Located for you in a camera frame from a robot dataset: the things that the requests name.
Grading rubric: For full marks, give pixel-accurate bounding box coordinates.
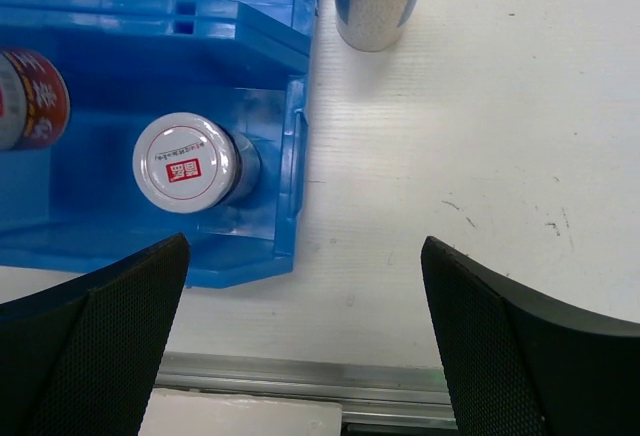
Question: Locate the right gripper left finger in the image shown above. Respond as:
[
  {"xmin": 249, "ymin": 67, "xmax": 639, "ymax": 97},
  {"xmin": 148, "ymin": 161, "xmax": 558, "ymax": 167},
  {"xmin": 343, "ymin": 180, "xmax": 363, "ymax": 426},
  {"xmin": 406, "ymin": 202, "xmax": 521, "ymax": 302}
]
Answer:
[{"xmin": 1, "ymin": 234, "xmax": 190, "ymax": 435}]

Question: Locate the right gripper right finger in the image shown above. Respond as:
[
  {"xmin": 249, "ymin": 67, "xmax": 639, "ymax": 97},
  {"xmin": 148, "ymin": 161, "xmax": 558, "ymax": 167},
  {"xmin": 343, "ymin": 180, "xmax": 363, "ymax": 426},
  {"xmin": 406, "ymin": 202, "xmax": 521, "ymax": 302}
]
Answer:
[{"xmin": 421, "ymin": 237, "xmax": 639, "ymax": 435}]

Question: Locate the red-label dark jar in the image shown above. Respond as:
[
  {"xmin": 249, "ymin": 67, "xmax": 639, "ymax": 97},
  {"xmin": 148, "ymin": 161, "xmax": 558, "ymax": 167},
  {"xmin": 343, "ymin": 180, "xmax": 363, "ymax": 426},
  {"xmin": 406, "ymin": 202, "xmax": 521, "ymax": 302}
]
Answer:
[
  {"xmin": 1, "ymin": 47, "xmax": 71, "ymax": 151},
  {"xmin": 132, "ymin": 112, "xmax": 261, "ymax": 214}
]

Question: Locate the blue three-compartment plastic bin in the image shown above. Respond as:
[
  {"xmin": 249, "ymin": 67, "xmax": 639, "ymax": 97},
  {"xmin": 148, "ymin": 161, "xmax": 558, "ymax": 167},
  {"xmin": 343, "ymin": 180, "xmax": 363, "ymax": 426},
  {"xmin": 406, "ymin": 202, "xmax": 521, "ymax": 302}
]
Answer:
[{"xmin": 1, "ymin": 0, "xmax": 318, "ymax": 288}]

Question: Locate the aluminium front rail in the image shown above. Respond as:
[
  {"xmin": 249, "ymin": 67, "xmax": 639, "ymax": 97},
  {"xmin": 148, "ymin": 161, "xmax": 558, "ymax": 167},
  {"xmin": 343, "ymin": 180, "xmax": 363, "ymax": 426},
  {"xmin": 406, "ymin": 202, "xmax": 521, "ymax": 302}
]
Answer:
[{"xmin": 156, "ymin": 352, "xmax": 457, "ymax": 435}]

